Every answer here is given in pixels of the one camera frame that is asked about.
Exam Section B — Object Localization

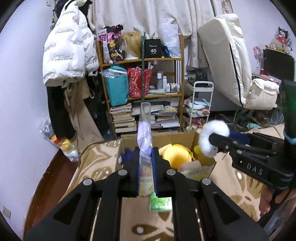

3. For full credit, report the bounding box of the black monitor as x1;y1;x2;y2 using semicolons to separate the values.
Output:
263;49;295;81

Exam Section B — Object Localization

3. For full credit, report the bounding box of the cream gaming chair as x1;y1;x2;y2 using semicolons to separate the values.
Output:
198;13;279;110

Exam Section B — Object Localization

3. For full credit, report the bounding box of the beige coat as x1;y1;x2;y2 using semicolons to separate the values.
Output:
64;79;104;153

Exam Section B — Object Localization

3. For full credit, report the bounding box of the teal bag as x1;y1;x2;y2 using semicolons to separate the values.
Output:
101;65;130;106

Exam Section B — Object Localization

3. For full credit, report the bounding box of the blonde wig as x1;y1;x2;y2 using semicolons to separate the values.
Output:
120;31;142;60

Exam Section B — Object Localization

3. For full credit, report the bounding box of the white puffer jacket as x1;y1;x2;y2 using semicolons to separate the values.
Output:
43;1;99;87

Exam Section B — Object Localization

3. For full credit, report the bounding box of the pink pig roll plush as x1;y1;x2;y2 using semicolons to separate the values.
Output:
178;161;201;172

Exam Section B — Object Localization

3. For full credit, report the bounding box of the floral curtain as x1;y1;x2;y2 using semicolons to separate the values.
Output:
90;0;233;68

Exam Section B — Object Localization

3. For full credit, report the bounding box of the plastic bag of toys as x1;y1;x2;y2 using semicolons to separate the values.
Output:
39;117;79;162

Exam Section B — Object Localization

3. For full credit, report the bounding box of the black box with 40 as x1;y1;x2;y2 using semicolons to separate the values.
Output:
144;39;162;58

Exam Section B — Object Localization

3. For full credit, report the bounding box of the person right hand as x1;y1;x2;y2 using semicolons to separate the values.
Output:
259;185;296;215

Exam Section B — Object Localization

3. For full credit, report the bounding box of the green pole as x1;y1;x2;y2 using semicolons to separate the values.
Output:
142;31;145;102

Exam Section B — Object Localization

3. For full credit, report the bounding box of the white round bird plush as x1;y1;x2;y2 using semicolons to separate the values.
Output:
198;120;230;158

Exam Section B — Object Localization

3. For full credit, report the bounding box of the red gift bag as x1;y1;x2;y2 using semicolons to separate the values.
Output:
127;67;152;98

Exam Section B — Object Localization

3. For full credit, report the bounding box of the white plastic bag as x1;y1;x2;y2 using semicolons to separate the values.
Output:
159;23;181;58

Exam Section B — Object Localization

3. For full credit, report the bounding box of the wooden bookshelf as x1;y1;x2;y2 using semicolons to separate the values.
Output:
96;34;185;124

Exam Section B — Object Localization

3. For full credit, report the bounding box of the cardboard box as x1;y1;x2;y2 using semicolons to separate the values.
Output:
115;131;217;197

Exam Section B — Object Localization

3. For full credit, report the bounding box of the bagged purple keychain toy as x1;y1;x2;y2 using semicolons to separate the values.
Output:
137;102;154;196

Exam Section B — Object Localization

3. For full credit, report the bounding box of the black cartoon bag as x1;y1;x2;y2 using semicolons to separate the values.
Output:
98;25;123;63

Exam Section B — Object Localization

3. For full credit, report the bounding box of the green tissue pack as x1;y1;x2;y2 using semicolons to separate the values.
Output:
149;191;173;212

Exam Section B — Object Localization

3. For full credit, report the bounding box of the stack of books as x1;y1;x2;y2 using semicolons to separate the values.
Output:
110;103;137;134

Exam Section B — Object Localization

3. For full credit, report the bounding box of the white rolling cart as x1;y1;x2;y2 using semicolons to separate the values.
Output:
184;81;214;132

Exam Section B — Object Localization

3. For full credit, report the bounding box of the yellow bear plush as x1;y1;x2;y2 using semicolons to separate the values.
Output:
159;144;198;170

